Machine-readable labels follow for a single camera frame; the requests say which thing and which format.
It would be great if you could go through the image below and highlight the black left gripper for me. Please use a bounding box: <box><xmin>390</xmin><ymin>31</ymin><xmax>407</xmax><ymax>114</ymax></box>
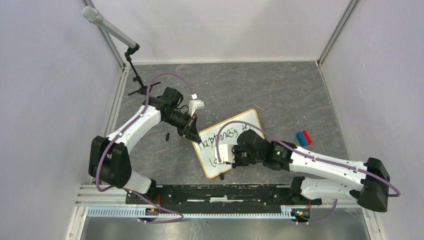
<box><xmin>163</xmin><ymin>110</ymin><xmax>201</xmax><ymax>144</ymax></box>

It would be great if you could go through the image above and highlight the yellow framed whiteboard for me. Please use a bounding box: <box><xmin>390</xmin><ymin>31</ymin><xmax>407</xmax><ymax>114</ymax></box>
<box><xmin>192</xmin><ymin>108</ymin><xmax>262</xmax><ymax>179</ymax></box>

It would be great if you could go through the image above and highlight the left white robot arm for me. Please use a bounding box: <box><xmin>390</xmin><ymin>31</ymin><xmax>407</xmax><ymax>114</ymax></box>
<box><xmin>88</xmin><ymin>87</ymin><xmax>205</xmax><ymax>204</ymax></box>

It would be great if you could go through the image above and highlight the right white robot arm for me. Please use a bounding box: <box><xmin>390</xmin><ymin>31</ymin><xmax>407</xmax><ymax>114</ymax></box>
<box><xmin>220</xmin><ymin>130</ymin><xmax>391</xmax><ymax>213</ymax></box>

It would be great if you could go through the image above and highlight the blue red whiteboard eraser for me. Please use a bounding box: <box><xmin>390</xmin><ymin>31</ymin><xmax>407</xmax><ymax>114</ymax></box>
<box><xmin>295</xmin><ymin>130</ymin><xmax>312</xmax><ymax>147</ymax></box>

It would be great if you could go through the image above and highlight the black microphone stand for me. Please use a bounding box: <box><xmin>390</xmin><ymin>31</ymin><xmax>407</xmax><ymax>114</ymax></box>
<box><xmin>124</xmin><ymin>43</ymin><xmax>162</xmax><ymax>97</ymax></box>

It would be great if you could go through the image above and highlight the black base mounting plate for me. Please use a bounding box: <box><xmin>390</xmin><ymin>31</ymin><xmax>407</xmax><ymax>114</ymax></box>
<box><xmin>145</xmin><ymin>184</ymin><xmax>322</xmax><ymax>214</ymax></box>

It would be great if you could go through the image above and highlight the grey microphone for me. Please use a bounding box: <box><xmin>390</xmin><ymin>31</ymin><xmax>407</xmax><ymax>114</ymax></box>
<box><xmin>82</xmin><ymin>6</ymin><xmax>140</xmax><ymax>49</ymax></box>

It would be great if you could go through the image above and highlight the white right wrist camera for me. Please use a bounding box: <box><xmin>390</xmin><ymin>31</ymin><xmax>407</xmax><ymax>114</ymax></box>
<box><xmin>214</xmin><ymin>144</ymin><xmax>235</xmax><ymax>165</ymax></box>

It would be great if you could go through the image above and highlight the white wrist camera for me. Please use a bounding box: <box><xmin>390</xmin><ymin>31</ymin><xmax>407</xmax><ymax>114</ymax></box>
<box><xmin>214</xmin><ymin>144</ymin><xmax>235</xmax><ymax>165</ymax></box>
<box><xmin>188</xmin><ymin>94</ymin><xmax>205</xmax><ymax>117</ymax></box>

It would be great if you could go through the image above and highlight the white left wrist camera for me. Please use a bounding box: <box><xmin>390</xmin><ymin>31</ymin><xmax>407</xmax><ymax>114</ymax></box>
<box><xmin>188</xmin><ymin>94</ymin><xmax>205</xmax><ymax>117</ymax></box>

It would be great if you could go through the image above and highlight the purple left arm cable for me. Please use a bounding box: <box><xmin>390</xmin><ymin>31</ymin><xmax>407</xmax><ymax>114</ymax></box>
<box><xmin>95</xmin><ymin>73</ymin><xmax>199</xmax><ymax>225</ymax></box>

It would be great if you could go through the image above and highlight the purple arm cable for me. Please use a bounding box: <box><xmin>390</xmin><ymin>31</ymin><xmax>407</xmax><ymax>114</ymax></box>
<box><xmin>95</xmin><ymin>73</ymin><xmax>199</xmax><ymax>225</ymax></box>
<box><xmin>214</xmin><ymin>120</ymin><xmax>401</xmax><ymax>225</ymax></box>

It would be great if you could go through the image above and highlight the slotted cable duct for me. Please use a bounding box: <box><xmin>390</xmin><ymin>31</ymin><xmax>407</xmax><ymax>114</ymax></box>
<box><xmin>86</xmin><ymin>206</ymin><xmax>294</xmax><ymax>220</ymax></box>

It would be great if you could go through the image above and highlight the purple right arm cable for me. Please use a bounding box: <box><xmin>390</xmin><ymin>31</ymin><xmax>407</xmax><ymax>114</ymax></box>
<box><xmin>214</xmin><ymin>120</ymin><xmax>401</xmax><ymax>225</ymax></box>

